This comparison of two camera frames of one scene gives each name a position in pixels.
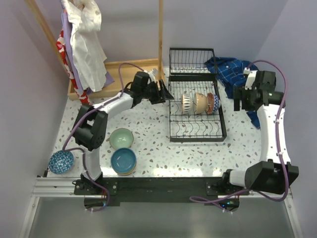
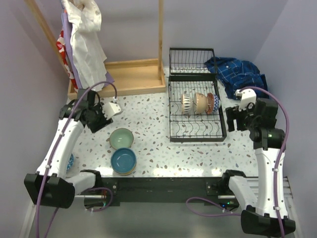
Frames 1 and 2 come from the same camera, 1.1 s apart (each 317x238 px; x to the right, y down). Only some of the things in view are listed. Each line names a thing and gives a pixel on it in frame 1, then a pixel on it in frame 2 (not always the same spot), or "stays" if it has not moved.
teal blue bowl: x=123 y=161 stays
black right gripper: x=240 y=92 → x=233 y=113
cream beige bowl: x=200 y=103 stays
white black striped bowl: x=185 y=103 stays
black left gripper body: x=158 y=91 → x=98 y=121
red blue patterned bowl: x=214 y=103 stays
